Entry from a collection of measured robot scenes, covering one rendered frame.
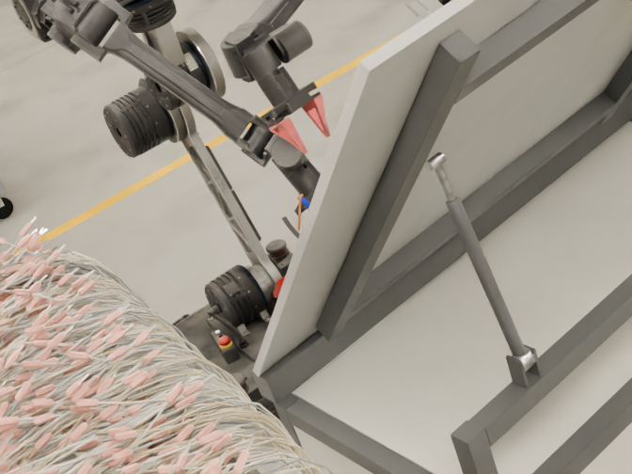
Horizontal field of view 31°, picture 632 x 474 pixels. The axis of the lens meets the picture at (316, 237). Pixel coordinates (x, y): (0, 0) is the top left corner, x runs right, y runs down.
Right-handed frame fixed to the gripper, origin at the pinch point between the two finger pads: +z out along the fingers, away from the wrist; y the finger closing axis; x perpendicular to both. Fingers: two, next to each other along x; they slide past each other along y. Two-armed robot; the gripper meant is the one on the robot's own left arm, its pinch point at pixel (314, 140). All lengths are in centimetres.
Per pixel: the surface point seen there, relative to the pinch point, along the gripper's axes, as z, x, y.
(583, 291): 55, -1, 30
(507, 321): 36, -40, -7
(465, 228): 19.5, -44.3, -5.9
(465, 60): -3, -66, -4
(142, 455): 8, -83, -67
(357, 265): 20.8, -11.3, -10.8
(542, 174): 38, 28, 53
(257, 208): 30, 246, 63
